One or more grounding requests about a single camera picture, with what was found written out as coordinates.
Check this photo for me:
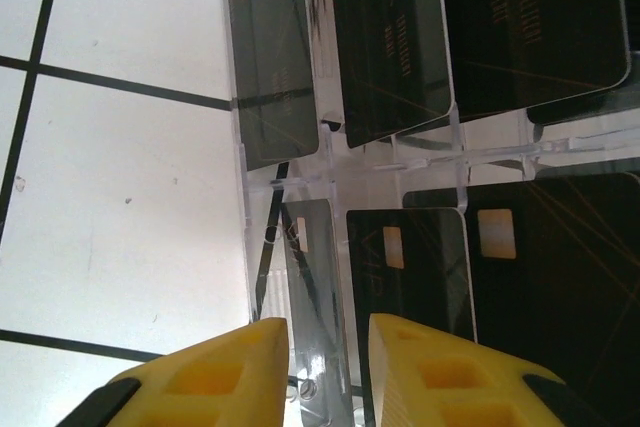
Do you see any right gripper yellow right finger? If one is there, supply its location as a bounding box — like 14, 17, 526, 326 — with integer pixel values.
367, 313, 609, 427

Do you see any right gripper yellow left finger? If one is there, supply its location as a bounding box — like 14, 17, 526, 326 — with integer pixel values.
58, 316, 291, 427

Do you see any clear acrylic card stand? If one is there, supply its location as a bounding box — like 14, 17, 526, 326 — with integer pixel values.
217, 0, 640, 427

